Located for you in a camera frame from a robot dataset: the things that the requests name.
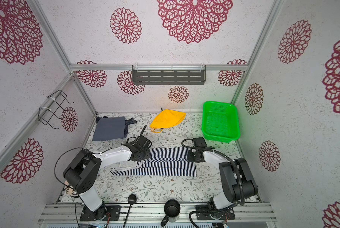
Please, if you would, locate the black wire wall rack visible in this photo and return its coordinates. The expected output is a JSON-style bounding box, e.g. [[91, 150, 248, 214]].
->
[[37, 90, 74, 130]]

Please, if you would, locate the cartoon boy plush doll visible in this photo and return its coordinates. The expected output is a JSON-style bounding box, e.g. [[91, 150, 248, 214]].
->
[[65, 186, 79, 198]]

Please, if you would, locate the striped tank top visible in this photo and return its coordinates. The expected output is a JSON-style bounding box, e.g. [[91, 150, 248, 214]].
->
[[111, 146, 197, 177]]

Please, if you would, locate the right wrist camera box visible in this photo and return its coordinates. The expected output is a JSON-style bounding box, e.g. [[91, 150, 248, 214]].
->
[[192, 137, 208, 148]]

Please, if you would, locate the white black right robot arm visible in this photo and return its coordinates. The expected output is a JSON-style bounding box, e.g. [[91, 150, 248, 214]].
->
[[188, 149, 258, 211]]

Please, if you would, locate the grey blue tank top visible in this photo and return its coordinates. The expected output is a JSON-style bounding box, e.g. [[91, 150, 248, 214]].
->
[[92, 116, 137, 142]]

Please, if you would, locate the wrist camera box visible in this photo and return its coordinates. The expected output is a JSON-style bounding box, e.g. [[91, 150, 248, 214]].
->
[[192, 137, 208, 148], [124, 136, 152, 149]]

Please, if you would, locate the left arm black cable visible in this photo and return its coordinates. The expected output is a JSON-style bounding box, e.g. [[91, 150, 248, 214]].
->
[[53, 124, 148, 228]]

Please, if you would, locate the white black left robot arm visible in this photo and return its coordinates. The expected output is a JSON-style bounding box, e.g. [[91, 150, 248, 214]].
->
[[63, 143, 152, 212]]

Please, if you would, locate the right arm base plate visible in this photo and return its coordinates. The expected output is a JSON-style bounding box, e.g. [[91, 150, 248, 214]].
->
[[195, 203, 237, 220]]

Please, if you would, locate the green plastic basket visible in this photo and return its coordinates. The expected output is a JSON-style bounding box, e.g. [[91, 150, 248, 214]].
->
[[201, 101, 241, 143]]

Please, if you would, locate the black ladle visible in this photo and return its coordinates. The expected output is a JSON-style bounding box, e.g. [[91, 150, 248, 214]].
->
[[122, 194, 137, 228]]

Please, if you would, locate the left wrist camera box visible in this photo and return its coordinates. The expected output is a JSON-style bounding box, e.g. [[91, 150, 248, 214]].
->
[[124, 136, 152, 149]]

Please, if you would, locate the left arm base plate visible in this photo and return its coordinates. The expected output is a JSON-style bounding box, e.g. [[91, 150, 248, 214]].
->
[[79, 205, 121, 221]]

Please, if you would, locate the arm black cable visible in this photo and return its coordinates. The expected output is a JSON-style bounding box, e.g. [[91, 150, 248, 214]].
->
[[181, 138, 246, 228], [53, 124, 148, 228]]

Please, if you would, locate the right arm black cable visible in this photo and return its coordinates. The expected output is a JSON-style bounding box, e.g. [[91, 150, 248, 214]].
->
[[181, 138, 246, 228]]

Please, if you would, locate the grey wall shelf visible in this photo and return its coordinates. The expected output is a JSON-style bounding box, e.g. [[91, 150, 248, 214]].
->
[[132, 66, 207, 86]]

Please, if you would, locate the black mug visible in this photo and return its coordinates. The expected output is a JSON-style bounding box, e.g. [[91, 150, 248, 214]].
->
[[160, 199, 180, 228]]

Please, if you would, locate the yellow fabric hat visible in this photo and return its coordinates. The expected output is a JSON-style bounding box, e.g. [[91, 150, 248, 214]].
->
[[150, 109, 186, 134]]

